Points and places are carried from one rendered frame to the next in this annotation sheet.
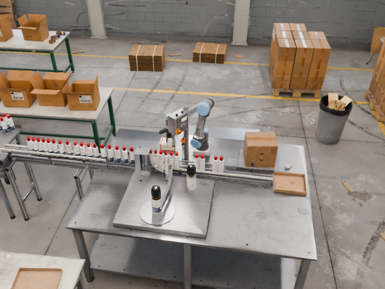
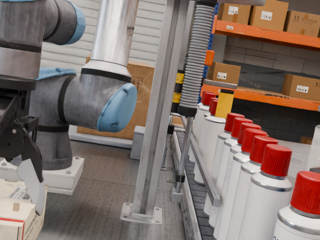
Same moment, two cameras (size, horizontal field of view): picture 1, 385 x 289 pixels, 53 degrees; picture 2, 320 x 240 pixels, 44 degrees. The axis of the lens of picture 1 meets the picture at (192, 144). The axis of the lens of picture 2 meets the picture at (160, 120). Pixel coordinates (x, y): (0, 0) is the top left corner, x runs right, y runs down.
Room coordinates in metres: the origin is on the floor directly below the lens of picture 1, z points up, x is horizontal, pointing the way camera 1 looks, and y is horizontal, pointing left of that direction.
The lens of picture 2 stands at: (3.19, 0.86, 1.18)
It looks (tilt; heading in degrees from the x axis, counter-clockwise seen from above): 10 degrees down; 259
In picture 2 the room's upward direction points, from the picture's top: 9 degrees clockwise
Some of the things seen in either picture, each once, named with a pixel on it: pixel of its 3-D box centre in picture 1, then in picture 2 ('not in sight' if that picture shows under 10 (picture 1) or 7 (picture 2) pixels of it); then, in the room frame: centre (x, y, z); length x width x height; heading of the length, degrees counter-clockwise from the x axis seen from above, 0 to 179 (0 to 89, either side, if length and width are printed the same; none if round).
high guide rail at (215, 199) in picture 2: (217, 164); (188, 134); (2.89, -0.25, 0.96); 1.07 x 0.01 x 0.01; 81
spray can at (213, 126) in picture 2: (196, 162); (211, 142); (2.88, -0.04, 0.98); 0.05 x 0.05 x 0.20
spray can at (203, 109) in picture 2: (215, 164); (203, 128); (2.85, -0.22, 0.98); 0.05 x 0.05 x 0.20
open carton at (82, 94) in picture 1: (83, 92); not in sight; (4.29, 1.39, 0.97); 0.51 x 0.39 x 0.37; 179
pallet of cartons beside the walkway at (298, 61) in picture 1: (296, 58); not in sight; (6.41, -1.85, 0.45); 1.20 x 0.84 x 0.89; 175
